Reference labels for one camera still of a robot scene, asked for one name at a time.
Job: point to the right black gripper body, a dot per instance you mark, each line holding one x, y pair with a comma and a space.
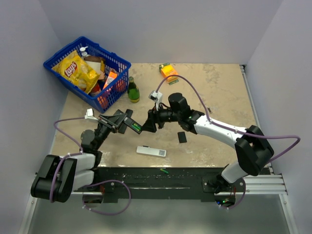
163, 115

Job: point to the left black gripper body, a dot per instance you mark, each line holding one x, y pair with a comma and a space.
112, 129

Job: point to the black remote control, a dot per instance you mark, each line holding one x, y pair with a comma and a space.
128, 121
123, 126

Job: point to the black battery cover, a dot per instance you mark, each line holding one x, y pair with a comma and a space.
182, 137

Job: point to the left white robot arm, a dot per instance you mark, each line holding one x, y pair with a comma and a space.
58, 176

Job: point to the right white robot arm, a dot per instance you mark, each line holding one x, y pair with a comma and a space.
253, 151

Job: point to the white remote control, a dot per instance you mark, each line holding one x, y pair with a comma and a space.
145, 150

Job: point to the green glass bottle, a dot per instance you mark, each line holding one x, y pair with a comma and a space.
133, 91

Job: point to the blue plastic basket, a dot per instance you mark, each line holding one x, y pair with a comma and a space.
109, 95

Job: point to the orange white carton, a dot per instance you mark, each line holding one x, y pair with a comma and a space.
110, 78

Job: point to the orange sponge pack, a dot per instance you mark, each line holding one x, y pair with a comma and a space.
166, 69

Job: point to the brown white snack package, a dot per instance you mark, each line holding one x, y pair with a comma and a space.
97, 64

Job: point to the yellow Lays chips bag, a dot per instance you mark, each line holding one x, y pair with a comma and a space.
75, 70

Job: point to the white pump bottle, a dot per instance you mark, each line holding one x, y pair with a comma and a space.
83, 51

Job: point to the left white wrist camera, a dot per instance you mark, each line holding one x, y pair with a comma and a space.
90, 115

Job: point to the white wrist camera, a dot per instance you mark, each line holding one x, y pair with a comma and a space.
156, 97
90, 115

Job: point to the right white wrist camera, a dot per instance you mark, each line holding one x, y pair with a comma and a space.
156, 97

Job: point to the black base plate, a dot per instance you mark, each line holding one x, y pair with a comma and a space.
150, 183

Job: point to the aluminium frame rail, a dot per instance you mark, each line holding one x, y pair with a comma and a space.
264, 210

